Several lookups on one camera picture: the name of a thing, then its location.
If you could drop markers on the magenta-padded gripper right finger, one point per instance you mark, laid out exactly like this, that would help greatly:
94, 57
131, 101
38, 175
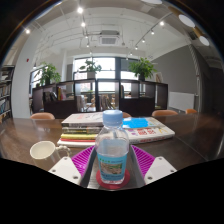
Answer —
160, 169

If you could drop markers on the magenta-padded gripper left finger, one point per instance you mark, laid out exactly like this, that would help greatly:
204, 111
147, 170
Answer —
65, 170

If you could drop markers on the clear water bottle blue cap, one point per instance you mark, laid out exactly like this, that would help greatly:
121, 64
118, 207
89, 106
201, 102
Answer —
112, 153

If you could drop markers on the cream ceramic mug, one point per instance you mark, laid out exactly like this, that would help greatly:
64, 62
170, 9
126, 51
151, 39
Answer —
43, 151

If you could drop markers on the large book blue cover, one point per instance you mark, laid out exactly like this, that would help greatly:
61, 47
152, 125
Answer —
150, 131

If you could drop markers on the stack of books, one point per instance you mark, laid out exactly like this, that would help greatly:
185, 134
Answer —
81, 128

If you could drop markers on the low dark shelf unit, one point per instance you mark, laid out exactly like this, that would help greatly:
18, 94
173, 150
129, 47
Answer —
60, 108

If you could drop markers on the tall dark bookshelf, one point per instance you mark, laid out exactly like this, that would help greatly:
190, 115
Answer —
6, 96

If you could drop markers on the bushy potted green plant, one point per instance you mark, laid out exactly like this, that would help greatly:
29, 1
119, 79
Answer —
49, 74

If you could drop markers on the tall potted green plant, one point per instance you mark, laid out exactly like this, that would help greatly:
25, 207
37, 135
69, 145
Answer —
142, 67

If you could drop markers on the small potted plant white pot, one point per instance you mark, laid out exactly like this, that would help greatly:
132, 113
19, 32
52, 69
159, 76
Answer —
90, 67

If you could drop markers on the white ceiling air conditioner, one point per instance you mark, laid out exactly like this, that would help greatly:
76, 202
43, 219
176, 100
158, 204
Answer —
109, 40

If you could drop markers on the group of ceiling lights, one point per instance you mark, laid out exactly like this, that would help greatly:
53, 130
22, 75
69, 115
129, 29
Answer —
186, 20

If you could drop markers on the white wall radiator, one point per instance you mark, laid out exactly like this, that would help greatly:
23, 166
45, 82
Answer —
181, 101

